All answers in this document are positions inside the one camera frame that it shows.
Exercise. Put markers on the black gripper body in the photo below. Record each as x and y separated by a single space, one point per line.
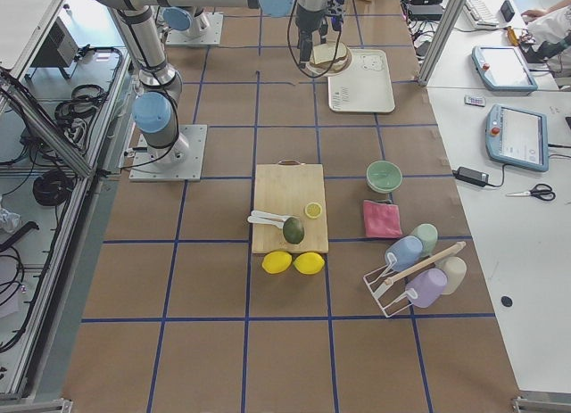
309 17

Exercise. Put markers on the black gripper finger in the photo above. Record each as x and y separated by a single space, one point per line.
323 34
305 48

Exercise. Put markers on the cream round plate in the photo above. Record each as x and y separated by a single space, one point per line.
332 68

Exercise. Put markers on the white bread slice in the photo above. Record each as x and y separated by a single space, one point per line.
328 52

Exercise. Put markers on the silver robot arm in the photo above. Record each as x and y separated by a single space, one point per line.
272 8
140 34

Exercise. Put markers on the cream bear tray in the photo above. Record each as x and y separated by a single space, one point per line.
364 85

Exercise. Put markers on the black power adapter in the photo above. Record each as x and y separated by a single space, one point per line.
425 12

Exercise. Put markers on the wooden cutting board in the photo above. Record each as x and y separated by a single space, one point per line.
285 190

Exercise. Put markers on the light green bowl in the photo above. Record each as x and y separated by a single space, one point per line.
383 177

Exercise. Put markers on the lemon half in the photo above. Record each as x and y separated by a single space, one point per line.
313 210

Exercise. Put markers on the far teach pendant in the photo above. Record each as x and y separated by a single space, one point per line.
503 69

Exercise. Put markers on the teach pendant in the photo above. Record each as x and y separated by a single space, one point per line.
503 69
517 137

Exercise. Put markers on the white plastic knife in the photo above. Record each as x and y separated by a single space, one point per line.
267 218

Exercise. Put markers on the green avocado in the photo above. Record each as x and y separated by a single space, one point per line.
293 230

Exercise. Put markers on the pink cloth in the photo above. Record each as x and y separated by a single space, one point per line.
381 220

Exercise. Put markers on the small black adapter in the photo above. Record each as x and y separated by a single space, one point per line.
471 176

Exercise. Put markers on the near teach pendant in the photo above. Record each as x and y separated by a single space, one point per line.
517 137

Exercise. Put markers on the right yellow lemon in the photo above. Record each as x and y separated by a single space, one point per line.
309 263

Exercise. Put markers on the yellow lemon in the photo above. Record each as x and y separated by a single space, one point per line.
277 262
309 263

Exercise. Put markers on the green cup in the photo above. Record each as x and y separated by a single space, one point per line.
428 236

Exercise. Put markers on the left yellow lemon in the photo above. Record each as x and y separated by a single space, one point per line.
277 262

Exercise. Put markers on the blue cup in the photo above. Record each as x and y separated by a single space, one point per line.
403 254

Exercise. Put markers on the cream cup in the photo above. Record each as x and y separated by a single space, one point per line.
455 270

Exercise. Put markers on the black scissors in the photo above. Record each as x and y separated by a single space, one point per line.
540 191

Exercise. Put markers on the purple cup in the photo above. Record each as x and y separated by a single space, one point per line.
426 287

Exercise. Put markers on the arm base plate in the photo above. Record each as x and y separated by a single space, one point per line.
183 162
192 31

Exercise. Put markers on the aluminium frame post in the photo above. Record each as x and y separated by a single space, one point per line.
435 50

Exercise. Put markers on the white wire cup rack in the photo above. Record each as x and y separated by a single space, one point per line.
387 288

